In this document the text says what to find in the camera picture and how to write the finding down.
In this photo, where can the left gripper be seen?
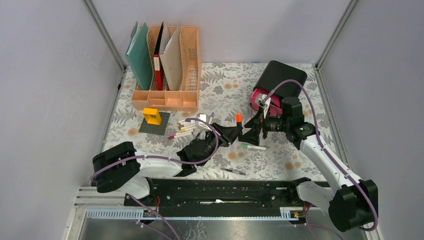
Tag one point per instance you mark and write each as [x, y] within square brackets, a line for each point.
[228, 135]

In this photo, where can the black pink drawer box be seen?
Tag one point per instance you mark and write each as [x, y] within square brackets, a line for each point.
[274, 73]

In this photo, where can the white marker pink cap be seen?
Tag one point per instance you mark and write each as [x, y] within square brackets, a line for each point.
[180, 134]

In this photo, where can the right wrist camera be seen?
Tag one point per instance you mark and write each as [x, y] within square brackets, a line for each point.
[264, 102]

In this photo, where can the red binder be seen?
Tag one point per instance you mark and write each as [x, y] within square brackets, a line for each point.
[156, 60]

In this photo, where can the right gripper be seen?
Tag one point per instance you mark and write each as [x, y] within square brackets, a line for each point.
[252, 136]

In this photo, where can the teal folder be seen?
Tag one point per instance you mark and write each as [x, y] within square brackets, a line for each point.
[138, 56]

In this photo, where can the yellow block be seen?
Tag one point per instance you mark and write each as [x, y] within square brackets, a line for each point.
[152, 116]

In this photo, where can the floral table mat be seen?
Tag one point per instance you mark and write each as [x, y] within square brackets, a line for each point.
[225, 89]

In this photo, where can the grey baseplate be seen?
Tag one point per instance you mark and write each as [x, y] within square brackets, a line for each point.
[155, 129]

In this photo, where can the orange plastic file organizer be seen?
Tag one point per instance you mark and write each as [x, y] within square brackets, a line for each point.
[187, 97]

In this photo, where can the beige kraft notebook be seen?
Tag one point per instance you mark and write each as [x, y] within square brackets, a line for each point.
[170, 57]

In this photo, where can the purple pen near front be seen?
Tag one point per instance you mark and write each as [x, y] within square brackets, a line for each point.
[233, 171]

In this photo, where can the white marker black cap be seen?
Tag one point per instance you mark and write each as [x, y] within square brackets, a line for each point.
[193, 118]

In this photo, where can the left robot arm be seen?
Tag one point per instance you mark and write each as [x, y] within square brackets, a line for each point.
[120, 168]

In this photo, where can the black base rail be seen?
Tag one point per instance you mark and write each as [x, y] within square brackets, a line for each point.
[212, 198]

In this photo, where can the orange cap black highlighter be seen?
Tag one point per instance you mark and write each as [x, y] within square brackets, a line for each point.
[238, 118]

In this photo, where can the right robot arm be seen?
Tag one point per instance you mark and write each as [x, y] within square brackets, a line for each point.
[350, 201]

